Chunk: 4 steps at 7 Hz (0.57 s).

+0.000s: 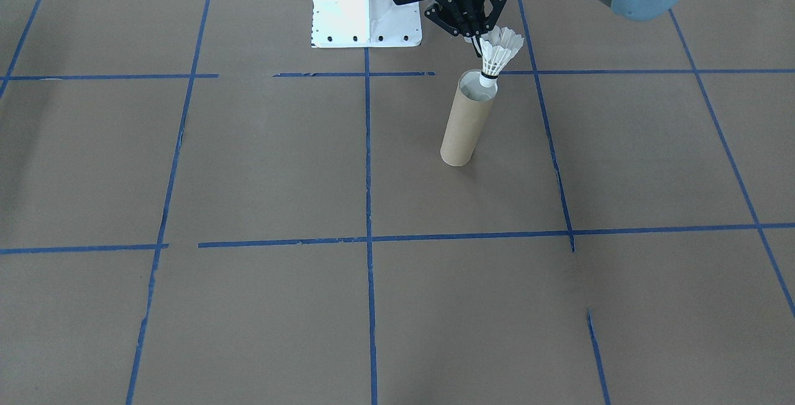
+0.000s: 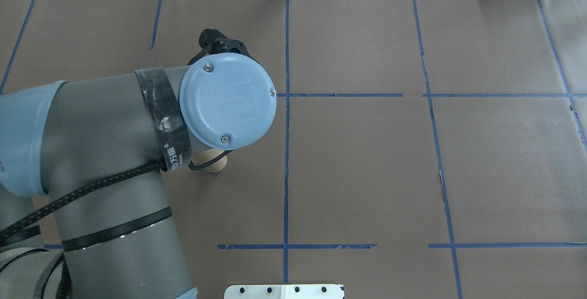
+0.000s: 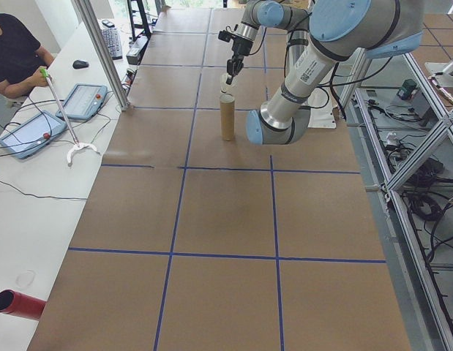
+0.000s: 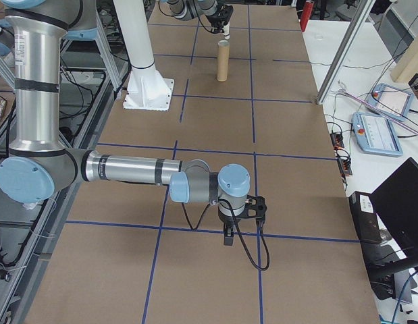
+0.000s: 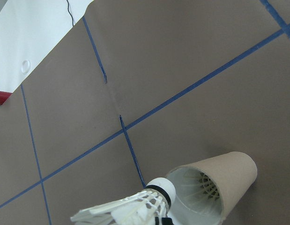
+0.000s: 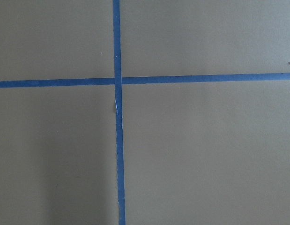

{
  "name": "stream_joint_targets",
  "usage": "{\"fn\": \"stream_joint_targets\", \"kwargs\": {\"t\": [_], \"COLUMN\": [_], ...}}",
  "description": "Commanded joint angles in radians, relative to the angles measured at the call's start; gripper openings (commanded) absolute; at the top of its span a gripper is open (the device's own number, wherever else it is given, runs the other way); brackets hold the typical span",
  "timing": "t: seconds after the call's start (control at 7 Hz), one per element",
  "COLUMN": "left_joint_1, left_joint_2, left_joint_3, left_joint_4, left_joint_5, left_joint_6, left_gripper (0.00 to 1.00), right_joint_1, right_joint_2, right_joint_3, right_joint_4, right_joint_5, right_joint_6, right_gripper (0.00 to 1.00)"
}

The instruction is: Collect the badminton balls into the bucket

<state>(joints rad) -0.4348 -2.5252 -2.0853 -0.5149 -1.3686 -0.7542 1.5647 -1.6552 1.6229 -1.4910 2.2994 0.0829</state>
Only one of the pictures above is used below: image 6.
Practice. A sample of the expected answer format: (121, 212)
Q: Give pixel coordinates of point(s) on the blue tape strip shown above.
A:
(116, 35)
(205, 78)

